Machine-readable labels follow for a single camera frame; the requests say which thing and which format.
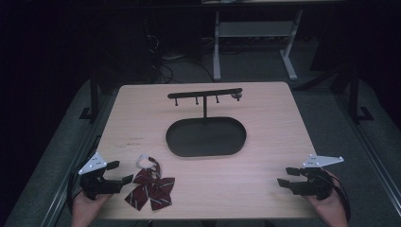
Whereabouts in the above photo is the black hook rack with tray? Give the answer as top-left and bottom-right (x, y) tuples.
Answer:
(166, 87), (248, 158)

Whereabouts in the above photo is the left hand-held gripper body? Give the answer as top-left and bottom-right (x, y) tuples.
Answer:
(78, 151), (124, 201)

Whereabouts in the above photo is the person's right hand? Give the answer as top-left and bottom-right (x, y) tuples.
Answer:
(304, 171), (349, 227)

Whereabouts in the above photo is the grey metal table frame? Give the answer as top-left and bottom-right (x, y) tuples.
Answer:
(212, 9), (305, 82)

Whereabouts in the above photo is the person's left hand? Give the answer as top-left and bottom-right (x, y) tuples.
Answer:
(71, 190), (113, 227)

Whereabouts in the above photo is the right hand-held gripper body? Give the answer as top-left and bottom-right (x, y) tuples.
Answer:
(291, 153), (345, 201)

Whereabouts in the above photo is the black metal stand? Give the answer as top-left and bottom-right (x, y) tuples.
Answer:
(78, 64), (102, 121)
(347, 64), (375, 123)

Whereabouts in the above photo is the bundle of floor cables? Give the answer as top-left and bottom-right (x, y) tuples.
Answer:
(143, 17), (216, 85)

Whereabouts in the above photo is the dark red striped bow tie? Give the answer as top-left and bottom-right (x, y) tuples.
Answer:
(124, 153), (176, 212)

